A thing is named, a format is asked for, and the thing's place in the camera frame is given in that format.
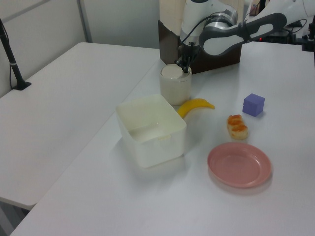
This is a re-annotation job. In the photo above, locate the black electronics box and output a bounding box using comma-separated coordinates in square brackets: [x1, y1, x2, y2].
[255, 30, 296, 44]

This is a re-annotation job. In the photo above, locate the black camera stand pole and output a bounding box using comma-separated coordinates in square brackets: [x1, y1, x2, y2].
[0, 18, 32, 91]

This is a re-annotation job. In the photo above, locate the cream cylindrical cup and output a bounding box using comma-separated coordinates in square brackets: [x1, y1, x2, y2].
[159, 64, 192, 106]

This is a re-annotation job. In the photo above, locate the white plastic bin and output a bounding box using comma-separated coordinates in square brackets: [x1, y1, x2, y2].
[115, 94, 187, 169]

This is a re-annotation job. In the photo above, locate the pink plastic plate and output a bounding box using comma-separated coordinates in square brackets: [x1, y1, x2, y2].
[207, 142, 273, 189]

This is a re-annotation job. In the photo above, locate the toy bread with orange topping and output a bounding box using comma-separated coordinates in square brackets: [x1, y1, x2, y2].
[226, 114, 249, 141]

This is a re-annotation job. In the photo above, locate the dark brown wooden drawer box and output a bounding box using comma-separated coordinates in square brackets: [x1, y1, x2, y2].
[157, 19, 242, 75]

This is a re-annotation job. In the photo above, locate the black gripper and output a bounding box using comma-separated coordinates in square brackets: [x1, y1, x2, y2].
[174, 40, 199, 74]

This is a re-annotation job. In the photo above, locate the yellow toy banana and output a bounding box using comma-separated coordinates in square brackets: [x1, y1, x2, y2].
[177, 98, 215, 118]

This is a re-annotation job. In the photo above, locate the black clamp mount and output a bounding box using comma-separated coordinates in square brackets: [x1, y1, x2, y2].
[299, 23, 315, 52]

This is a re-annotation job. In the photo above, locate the cream plastic box with handles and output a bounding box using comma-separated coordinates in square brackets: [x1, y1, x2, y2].
[159, 0, 188, 34]

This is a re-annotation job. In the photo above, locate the purple cube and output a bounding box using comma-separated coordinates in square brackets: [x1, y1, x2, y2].
[242, 93, 266, 118]

